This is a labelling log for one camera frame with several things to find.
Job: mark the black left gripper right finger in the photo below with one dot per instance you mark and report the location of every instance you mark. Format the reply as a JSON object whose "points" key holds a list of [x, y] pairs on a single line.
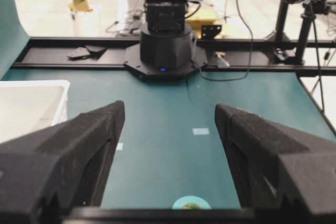
{"points": [[275, 166]]}

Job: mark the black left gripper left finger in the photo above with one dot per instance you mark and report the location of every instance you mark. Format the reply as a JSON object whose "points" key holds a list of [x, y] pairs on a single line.
{"points": [[48, 172]]}

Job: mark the teal tape roll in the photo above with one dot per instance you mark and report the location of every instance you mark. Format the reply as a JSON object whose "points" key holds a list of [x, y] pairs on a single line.
{"points": [[191, 202]]}

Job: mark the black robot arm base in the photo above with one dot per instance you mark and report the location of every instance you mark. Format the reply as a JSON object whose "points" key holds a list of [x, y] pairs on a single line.
{"points": [[165, 56]]}

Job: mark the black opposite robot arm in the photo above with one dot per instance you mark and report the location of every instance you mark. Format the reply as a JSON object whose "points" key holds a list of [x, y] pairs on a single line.
{"points": [[160, 137]]}

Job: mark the small tape marker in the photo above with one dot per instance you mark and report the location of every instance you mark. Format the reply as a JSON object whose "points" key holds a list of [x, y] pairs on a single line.
{"points": [[119, 147], [200, 131]]}

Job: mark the white perforated plastic basket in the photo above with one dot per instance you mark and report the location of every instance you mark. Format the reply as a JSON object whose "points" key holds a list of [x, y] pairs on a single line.
{"points": [[29, 106]]}

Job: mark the cardboard box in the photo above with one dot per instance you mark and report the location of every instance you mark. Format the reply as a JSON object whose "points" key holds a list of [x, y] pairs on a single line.
{"points": [[79, 6]]}

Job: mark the yellow box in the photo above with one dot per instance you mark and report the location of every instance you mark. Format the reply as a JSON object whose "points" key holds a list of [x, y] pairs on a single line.
{"points": [[204, 16]]}

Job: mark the black flat bracket pieces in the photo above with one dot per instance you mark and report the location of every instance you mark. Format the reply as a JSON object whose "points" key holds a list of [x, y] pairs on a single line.
{"points": [[87, 52]]}

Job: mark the black aluminium frame rail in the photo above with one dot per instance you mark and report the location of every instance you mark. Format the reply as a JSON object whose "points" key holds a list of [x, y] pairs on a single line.
{"points": [[233, 55]]}

